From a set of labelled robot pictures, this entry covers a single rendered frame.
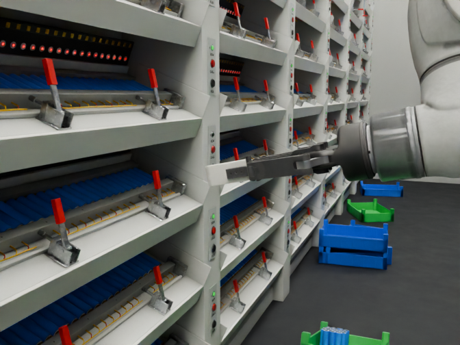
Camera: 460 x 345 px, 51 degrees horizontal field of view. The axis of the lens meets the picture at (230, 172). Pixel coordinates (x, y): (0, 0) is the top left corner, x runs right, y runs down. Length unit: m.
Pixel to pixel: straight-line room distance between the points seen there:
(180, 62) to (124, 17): 0.28
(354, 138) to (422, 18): 0.17
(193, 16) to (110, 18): 0.31
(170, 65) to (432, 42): 0.60
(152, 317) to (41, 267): 0.33
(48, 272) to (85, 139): 0.19
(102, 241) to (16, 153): 0.24
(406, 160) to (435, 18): 0.17
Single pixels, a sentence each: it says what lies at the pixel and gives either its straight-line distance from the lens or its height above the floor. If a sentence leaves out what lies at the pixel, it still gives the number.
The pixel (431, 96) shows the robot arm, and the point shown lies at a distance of 0.62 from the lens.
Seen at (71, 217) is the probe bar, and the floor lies 0.58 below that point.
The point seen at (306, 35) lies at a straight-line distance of 2.42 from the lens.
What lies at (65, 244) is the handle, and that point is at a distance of 0.71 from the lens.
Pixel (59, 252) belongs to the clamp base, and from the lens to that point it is 0.72.
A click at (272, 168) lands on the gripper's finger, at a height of 0.67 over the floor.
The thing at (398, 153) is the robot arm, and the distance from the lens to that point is 0.60.
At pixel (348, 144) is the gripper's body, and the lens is 0.61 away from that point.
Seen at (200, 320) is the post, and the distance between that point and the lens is 1.16.
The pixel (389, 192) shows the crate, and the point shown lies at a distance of 3.84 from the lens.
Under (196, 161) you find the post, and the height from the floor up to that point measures 0.62.
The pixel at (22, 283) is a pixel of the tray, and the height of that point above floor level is 0.53.
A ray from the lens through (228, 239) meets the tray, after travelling 1.37.
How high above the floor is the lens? 0.76
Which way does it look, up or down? 9 degrees down
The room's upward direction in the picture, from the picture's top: straight up
